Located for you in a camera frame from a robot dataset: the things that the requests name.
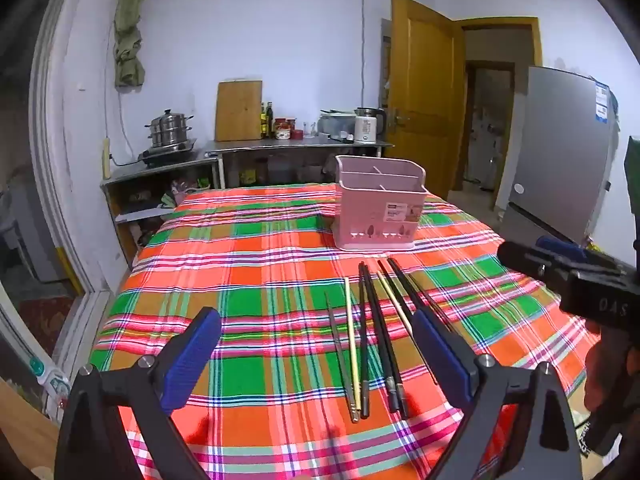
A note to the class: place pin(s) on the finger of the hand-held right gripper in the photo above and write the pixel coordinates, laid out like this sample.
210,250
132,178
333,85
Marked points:
557,248
522,259

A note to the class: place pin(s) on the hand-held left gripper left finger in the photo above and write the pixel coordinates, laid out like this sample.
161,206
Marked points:
192,355

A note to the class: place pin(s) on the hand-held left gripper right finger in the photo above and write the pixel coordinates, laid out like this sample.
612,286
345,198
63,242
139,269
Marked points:
440,355

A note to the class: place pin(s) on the thin metal chopstick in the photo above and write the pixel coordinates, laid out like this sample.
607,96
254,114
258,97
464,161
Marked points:
336,340
432,302

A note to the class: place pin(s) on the light wooden chopstick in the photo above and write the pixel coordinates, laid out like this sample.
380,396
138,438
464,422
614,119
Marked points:
395,305
351,340

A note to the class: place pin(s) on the pink plastic utensil holder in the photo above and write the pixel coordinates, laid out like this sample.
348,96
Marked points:
365,210

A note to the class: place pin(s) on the person's right forearm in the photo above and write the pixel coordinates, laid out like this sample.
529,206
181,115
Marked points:
612,440

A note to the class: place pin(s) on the person's right hand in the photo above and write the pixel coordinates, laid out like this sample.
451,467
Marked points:
602,370

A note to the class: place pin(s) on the silver refrigerator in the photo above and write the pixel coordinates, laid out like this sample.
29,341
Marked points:
555,150

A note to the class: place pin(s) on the colourful plaid tablecloth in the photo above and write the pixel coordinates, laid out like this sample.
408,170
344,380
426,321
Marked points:
260,270

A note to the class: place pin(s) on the white green bottle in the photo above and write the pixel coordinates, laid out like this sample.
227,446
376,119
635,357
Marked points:
50,377

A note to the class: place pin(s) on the red patterned rug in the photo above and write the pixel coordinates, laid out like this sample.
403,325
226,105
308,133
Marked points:
47,325

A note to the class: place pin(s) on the pink plastic bag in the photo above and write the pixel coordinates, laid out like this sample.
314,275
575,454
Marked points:
185,192

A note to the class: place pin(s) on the yellow package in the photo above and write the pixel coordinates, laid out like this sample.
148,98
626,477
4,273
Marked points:
248,177

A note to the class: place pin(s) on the low steel shelf unit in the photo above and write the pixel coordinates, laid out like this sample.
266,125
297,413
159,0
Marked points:
150,172

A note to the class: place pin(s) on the yellow wooden door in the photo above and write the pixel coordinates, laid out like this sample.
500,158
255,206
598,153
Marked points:
425,85

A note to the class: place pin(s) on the black induction cooker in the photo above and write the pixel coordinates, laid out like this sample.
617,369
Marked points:
167,155

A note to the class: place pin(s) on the white electric kettle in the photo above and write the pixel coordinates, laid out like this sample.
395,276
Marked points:
367,127

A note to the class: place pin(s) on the pale wooden stick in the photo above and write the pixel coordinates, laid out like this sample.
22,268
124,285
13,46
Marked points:
106,160

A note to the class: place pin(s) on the stainless steel counter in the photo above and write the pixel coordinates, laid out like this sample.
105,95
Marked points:
280,146

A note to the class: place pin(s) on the stainless steel steamer pot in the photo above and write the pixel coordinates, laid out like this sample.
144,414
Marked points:
170,127

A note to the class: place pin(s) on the grey kitchen appliance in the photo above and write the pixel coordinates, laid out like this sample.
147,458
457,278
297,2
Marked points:
335,125

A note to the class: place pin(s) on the wooden cutting board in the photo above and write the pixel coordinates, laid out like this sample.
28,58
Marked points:
239,110

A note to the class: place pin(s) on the green knotted curtain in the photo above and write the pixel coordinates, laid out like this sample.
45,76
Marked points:
129,35

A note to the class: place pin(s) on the yellow wooden door frame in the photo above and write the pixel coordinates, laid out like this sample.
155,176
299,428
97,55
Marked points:
500,22

